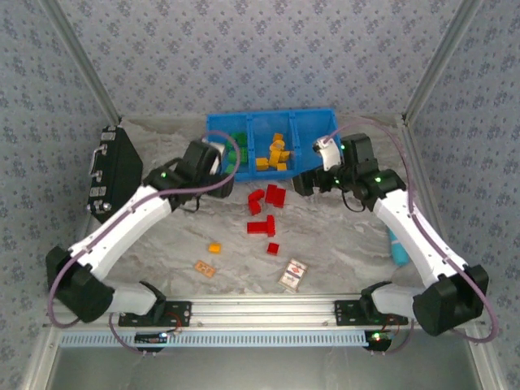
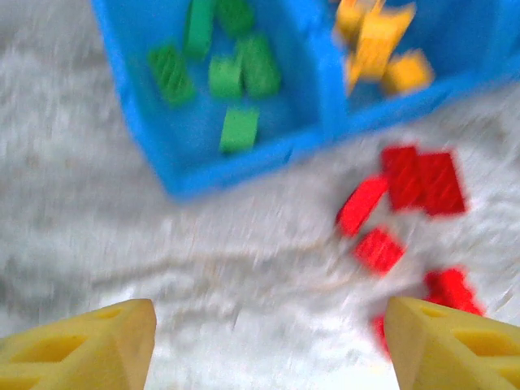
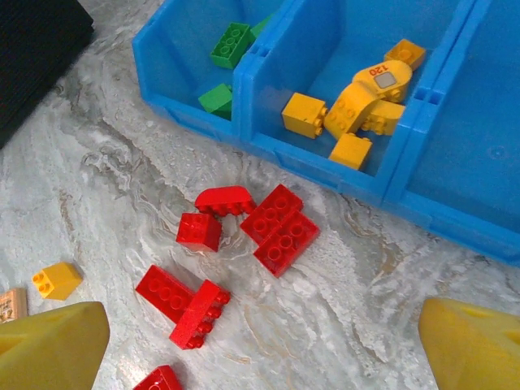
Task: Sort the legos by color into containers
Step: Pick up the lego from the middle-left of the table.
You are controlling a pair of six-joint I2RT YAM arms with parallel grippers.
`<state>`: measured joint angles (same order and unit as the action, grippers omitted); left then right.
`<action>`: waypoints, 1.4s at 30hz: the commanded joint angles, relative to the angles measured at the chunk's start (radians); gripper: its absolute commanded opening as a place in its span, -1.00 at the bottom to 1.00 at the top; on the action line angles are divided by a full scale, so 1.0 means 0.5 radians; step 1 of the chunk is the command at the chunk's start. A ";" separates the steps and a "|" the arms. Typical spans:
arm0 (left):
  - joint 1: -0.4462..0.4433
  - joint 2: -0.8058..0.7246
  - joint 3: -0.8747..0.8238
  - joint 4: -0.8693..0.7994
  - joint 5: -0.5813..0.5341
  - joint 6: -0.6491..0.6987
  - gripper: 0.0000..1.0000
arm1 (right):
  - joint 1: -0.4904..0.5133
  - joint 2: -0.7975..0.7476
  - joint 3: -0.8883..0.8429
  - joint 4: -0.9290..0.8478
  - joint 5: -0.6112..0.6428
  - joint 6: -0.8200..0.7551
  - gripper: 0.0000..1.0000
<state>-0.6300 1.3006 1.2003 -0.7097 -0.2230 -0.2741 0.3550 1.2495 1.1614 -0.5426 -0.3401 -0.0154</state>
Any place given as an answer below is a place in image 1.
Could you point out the green lego brick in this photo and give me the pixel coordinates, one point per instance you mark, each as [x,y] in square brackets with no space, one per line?
[230,142]
[243,156]
[241,138]
[230,167]
[232,156]

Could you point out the large red lego brick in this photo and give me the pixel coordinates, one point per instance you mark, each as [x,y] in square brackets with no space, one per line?
[276,195]

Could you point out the yellow round lego piece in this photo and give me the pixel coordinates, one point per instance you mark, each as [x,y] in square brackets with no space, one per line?
[278,145]

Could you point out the red T-shaped lego piece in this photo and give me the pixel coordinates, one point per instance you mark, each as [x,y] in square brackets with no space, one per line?
[268,226]

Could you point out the small red lego brick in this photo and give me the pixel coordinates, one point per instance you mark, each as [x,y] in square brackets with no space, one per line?
[273,248]

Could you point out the blue three-compartment bin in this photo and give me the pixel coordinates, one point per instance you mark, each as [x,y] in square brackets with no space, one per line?
[268,122]

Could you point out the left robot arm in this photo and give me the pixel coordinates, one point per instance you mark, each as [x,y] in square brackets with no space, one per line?
[122,227]

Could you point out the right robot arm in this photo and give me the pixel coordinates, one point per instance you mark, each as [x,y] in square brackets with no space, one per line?
[418,243]

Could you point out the red curved lego piece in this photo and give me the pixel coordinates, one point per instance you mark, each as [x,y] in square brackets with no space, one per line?
[255,196]

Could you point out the orange flat tile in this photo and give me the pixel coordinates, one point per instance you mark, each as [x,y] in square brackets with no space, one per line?
[205,268]

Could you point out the light blue cylindrical tube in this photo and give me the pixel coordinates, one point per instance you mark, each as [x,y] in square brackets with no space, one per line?
[400,256]

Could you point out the red and white card box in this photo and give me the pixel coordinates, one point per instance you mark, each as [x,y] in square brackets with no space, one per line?
[293,275]

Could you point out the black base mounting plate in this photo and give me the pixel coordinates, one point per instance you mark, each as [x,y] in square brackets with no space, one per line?
[183,313]
[345,312]

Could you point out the small circuit board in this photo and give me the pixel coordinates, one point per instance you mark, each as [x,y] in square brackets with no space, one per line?
[378,340]
[152,337]

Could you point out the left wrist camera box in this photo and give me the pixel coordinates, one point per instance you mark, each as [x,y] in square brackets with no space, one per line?
[218,156]

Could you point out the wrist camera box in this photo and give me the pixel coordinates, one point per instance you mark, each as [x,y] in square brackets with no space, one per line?
[329,152]
[218,156]

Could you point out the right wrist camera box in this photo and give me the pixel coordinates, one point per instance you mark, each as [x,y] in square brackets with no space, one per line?
[329,152]

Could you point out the aluminium side rail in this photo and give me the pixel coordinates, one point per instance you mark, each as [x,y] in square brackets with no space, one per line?
[430,203]
[87,231]

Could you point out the aluminium mounting rail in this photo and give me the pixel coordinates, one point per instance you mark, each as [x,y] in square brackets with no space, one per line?
[260,308]

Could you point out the aluminium frame post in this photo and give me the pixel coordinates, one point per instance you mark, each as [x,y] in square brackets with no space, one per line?
[438,61]
[83,61]

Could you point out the aluminium lower frame rail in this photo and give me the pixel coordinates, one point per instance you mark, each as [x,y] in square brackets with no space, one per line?
[40,361]
[488,365]

